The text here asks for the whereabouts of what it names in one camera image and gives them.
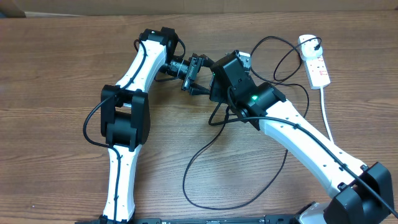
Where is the white power strip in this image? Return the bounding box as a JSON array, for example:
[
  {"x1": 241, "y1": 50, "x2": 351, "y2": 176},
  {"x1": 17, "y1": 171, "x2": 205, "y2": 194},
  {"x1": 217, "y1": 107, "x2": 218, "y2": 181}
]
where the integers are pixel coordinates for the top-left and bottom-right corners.
[{"x1": 304, "y1": 56, "x2": 331, "y2": 90}]

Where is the brown cardboard backdrop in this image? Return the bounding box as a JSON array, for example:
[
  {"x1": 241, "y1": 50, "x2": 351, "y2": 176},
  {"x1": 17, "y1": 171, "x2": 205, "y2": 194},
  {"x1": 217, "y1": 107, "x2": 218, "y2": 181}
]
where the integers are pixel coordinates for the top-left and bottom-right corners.
[{"x1": 1, "y1": 0, "x2": 397, "y2": 17}]

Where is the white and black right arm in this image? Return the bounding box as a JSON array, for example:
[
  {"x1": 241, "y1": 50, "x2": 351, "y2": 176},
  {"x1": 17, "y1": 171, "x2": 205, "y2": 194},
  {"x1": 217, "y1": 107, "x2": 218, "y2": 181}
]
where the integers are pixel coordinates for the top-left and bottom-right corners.
[{"x1": 210, "y1": 50, "x2": 397, "y2": 223}]

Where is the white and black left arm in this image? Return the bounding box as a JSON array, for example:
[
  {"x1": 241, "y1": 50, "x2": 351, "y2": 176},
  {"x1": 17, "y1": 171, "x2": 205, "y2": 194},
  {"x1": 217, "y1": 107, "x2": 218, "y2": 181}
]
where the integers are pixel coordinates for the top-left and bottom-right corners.
[{"x1": 83, "y1": 27, "x2": 212, "y2": 223}]

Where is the white wall charger plug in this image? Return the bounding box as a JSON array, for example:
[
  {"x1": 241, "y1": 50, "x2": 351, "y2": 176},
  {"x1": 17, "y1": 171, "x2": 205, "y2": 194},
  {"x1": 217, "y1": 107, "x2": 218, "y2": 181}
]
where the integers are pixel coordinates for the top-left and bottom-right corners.
[{"x1": 297, "y1": 34, "x2": 323, "y2": 61}]

